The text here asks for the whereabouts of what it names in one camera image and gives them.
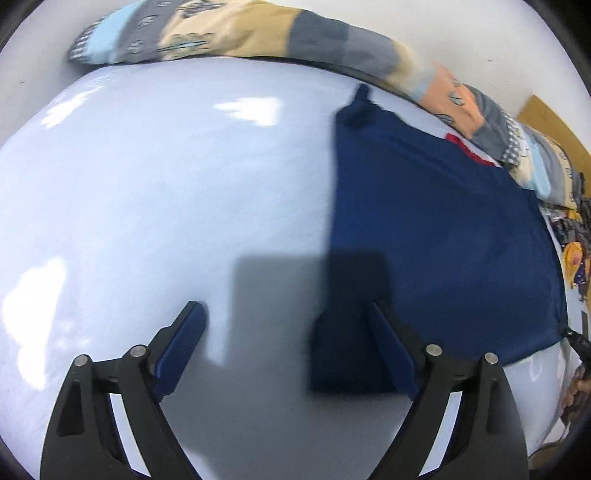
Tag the yellow and blue starred cloth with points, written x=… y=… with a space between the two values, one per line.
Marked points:
x=577 y=267

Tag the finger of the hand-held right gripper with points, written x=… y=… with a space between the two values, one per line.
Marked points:
x=579 y=344

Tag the wooden headboard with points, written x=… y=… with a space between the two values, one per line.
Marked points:
x=545 y=115

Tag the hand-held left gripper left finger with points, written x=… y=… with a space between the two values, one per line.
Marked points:
x=180 y=350

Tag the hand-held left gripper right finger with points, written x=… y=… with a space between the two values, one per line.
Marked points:
x=397 y=355

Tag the navy blue jacket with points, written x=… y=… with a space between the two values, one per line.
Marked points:
x=438 y=230

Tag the light blue cloud blanket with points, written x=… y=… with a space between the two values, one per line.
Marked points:
x=161 y=184

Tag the rolled patchwork quilt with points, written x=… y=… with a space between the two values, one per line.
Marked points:
x=258 y=32

